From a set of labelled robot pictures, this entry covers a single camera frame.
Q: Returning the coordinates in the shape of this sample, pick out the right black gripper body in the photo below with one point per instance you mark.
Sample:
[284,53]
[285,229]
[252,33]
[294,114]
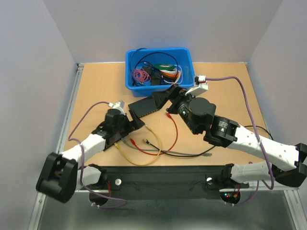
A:
[181,104]

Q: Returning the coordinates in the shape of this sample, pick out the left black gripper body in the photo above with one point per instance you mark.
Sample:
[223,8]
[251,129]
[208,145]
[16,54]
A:
[124,127]

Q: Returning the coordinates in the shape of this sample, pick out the large black network switch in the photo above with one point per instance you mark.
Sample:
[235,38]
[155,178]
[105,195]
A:
[112,134]

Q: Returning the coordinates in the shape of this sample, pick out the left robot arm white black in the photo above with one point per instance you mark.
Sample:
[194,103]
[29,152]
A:
[64,173]

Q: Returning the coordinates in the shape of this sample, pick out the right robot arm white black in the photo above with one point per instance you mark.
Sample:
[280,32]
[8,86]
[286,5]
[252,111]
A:
[282,163]

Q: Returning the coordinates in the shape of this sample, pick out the black adapter in bin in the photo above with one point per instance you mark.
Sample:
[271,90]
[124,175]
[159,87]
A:
[154,75]

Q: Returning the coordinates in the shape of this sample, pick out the blue plastic bin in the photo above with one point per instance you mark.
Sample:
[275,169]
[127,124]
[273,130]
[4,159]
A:
[174,64]

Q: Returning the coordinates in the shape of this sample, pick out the small black network switch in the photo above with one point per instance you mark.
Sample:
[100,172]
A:
[144,107]

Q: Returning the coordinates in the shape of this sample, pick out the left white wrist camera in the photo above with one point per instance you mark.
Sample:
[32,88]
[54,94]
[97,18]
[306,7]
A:
[119,105]

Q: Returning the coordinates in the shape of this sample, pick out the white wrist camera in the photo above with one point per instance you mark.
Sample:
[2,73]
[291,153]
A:
[119,105]
[200,86]

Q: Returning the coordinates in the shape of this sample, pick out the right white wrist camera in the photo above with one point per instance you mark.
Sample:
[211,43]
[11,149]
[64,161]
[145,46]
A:
[200,86]

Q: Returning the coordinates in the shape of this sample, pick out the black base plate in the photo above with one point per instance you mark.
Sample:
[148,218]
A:
[120,183]

